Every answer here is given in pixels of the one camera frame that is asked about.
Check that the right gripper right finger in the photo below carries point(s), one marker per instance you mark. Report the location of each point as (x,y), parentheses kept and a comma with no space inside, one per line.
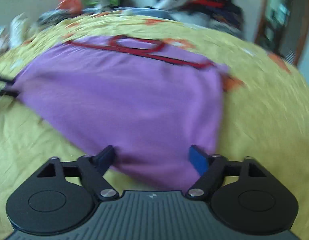
(243,195)

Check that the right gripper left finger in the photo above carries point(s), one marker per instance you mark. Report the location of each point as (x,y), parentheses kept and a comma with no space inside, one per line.
(60,196)

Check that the purple sweater red trim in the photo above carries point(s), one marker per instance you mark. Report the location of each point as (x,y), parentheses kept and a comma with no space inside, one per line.
(150,100)

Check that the pile of clothes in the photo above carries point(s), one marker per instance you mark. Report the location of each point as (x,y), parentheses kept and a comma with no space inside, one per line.
(221,15)

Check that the yellow carrot print bedsheet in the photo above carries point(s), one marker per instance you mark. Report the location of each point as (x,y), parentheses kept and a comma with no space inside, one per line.
(266,105)

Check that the red plastic bag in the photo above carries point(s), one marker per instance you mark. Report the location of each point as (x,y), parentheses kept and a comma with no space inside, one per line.
(72,6)

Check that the wooden framed doorway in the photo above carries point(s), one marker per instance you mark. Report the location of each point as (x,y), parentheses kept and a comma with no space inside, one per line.
(283,28)

